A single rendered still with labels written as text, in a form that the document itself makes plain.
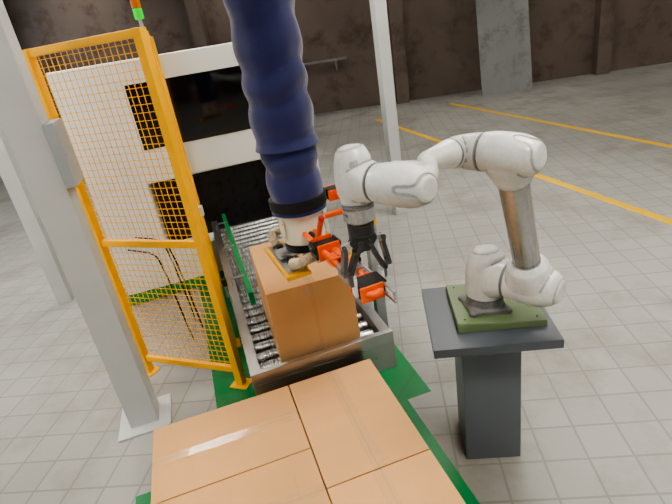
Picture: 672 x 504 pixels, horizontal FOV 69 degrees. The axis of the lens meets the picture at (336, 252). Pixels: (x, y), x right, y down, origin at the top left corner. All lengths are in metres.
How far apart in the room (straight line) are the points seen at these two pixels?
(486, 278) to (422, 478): 0.80
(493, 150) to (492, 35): 10.98
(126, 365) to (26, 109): 1.40
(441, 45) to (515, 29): 1.67
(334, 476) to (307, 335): 0.71
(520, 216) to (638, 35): 12.62
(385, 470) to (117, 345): 1.69
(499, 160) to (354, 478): 1.18
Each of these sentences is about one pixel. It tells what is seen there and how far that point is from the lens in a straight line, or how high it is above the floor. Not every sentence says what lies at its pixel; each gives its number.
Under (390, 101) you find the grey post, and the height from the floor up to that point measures 1.21.
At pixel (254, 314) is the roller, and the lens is 2.92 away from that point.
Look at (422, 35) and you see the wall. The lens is 12.90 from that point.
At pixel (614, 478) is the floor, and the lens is 2.67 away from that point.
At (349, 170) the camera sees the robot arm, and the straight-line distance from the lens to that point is 1.27.
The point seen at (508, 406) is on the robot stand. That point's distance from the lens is 2.44.
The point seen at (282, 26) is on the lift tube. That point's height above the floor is 1.99.
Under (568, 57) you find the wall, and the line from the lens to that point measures 13.72.
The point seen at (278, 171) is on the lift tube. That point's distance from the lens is 1.80.
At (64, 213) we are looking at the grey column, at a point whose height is 1.35.
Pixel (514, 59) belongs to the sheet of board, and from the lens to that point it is 12.61.
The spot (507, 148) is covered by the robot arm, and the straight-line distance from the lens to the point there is 1.63.
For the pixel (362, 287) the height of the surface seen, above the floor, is 1.29.
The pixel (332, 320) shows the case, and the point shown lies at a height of 0.72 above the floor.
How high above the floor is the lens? 1.97
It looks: 25 degrees down
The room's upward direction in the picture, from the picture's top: 9 degrees counter-clockwise
